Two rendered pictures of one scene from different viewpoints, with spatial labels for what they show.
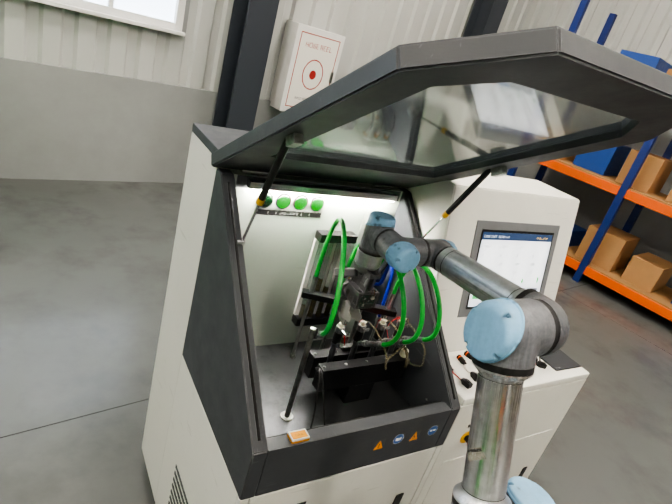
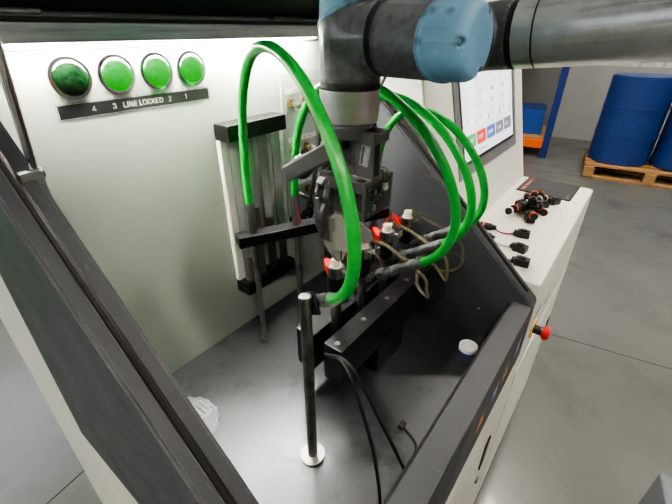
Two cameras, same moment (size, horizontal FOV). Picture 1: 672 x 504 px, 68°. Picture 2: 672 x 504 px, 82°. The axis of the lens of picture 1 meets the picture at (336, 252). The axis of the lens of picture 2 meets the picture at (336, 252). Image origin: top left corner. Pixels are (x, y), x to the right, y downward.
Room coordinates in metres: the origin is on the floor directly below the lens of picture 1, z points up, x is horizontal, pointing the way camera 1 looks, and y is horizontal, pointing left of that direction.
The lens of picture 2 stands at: (0.78, 0.07, 1.43)
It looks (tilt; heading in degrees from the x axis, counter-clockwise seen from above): 30 degrees down; 344
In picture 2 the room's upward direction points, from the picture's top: straight up
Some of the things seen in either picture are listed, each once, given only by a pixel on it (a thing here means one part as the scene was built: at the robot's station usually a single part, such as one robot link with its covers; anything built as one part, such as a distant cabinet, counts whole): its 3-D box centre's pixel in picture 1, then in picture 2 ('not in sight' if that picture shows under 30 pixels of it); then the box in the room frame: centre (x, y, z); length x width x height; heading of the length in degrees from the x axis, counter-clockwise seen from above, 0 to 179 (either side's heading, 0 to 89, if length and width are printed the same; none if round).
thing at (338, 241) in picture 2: (346, 315); (342, 241); (1.26, -0.08, 1.16); 0.06 x 0.03 x 0.09; 36
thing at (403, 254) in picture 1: (402, 251); (435, 40); (1.20, -0.16, 1.42); 0.11 x 0.11 x 0.08; 34
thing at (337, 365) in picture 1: (355, 373); (371, 321); (1.37, -0.18, 0.91); 0.34 x 0.10 x 0.15; 126
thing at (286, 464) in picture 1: (359, 443); (454, 437); (1.10, -0.22, 0.87); 0.62 x 0.04 x 0.16; 126
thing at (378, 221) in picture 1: (378, 233); (353, 37); (1.27, -0.09, 1.43); 0.09 x 0.08 x 0.11; 34
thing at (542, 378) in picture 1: (509, 367); (528, 220); (1.59, -0.73, 0.96); 0.70 x 0.22 x 0.03; 126
